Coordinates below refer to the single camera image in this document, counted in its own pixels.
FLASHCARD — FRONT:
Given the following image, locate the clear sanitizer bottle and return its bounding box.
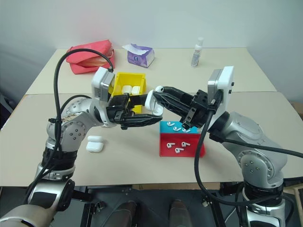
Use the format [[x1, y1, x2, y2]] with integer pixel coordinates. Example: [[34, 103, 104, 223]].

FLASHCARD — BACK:
[[190, 36, 205, 69]]

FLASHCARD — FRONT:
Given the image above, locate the light wooden frame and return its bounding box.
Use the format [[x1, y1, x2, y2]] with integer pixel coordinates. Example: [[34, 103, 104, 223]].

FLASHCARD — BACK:
[[283, 177, 303, 207]]

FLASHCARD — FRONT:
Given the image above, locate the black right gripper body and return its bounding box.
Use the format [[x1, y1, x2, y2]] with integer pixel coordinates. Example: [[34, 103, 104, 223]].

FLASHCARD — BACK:
[[181, 89, 212, 130]]

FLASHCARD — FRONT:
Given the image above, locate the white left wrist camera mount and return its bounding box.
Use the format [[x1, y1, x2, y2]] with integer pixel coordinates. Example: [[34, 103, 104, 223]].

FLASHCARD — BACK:
[[90, 67, 117, 128]]

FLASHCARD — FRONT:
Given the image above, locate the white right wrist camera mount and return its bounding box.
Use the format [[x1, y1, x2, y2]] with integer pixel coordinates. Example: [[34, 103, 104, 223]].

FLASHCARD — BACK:
[[197, 66, 235, 134]]

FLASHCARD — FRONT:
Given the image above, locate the yellow plastic bin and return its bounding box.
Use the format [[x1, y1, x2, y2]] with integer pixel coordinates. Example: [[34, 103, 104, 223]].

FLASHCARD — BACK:
[[110, 71, 148, 114]]

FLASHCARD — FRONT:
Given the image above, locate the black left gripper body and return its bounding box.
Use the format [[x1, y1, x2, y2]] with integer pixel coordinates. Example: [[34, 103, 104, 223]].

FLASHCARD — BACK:
[[106, 93, 136, 130]]

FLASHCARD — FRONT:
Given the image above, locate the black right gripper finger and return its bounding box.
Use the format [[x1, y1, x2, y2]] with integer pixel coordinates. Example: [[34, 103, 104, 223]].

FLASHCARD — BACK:
[[160, 86, 196, 105], [152, 92, 193, 119]]

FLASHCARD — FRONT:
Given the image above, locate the dark object beside table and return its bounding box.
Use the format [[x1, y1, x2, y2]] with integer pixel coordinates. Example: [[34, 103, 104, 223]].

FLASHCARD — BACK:
[[0, 91, 15, 130]]

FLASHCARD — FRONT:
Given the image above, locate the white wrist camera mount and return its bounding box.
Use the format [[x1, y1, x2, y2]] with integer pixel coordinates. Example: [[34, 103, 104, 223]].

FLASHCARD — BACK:
[[90, 67, 117, 128], [197, 66, 235, 134]]

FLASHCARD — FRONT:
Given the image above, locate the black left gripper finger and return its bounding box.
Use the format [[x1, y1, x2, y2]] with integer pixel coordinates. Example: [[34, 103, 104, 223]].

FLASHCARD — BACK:
[[120, 113, 164, 130], [129, 93, 149, 105]]

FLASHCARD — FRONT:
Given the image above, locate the dark rounded shape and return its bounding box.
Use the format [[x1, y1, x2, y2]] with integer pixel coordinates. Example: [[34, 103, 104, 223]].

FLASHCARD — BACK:
[[115, 200, 141, 227], [169, 199, 191, 227]]

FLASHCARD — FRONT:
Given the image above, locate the red and blue earbud stand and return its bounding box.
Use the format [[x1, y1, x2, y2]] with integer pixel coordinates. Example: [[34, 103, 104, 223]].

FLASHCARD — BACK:
[[159, 121, 205, 157]]

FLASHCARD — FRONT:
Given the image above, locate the red fabric bag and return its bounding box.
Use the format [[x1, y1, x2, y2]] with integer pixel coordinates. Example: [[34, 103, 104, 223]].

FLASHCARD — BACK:
[[66, 40, 116, 75]]

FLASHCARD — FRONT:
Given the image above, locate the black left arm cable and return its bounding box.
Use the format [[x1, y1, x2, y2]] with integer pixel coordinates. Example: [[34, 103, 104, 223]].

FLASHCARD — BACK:
[[25, 48, 115, 206]]

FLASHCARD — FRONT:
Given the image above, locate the purple tissue pack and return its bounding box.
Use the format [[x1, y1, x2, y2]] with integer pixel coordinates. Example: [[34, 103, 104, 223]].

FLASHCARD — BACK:
[[121, 43, 156, 68]]

